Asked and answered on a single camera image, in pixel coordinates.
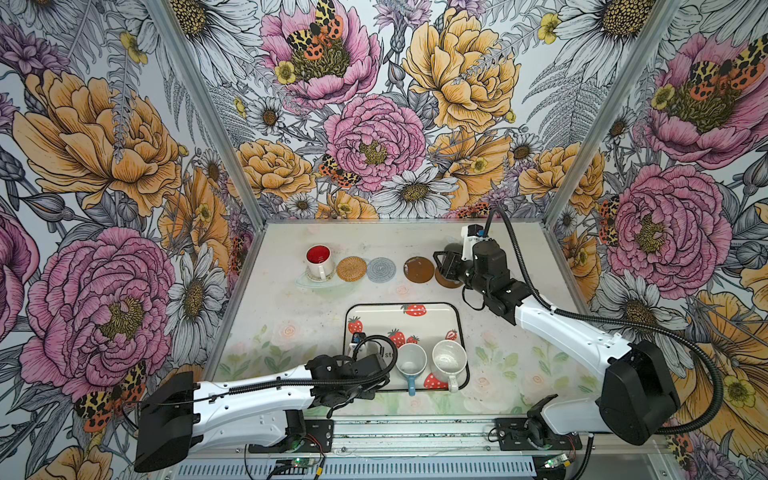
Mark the white mug blue handle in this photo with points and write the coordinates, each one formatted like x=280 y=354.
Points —
x=411 y=363

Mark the woven rattan coaster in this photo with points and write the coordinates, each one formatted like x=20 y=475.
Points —
x=351 y=269

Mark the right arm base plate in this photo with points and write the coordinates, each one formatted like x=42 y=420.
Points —
x=522 y=433

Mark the aluminium front rail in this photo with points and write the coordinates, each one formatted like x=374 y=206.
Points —
x=394 y=436

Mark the scratched dark wooden coaster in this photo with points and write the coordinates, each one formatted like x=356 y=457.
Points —
x=419 y=269

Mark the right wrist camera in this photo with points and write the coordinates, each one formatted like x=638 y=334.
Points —
x=471 y=235

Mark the strawberry print serving tray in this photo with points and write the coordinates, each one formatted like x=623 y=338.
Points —
x=423 y=341

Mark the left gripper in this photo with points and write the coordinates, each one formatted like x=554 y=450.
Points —
x=365 y=394

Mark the multicolour braided coaster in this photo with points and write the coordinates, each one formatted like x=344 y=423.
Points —
x=316 y=282

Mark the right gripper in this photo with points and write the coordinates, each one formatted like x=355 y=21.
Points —
x=451 y=261

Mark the red interior mug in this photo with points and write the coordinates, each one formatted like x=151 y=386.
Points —
x=319 y=260

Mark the plain round wooden coaster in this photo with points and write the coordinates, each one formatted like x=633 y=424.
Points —
x=446 y=283

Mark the white mug purple handle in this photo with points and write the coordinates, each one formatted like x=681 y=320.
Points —
x=361 y=350

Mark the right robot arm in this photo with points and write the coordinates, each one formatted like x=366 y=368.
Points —
x=637 y=395

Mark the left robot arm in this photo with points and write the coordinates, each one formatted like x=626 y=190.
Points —
x=184 y=416

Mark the green circuit board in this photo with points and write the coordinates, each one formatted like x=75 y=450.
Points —
x=296 y=466

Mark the grey mug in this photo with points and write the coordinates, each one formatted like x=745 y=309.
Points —
x=452 y=263

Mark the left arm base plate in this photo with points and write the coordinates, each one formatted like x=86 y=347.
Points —
x=302 y=436

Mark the grey braided coaster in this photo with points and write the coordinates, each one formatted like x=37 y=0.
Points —
x=381 y=270

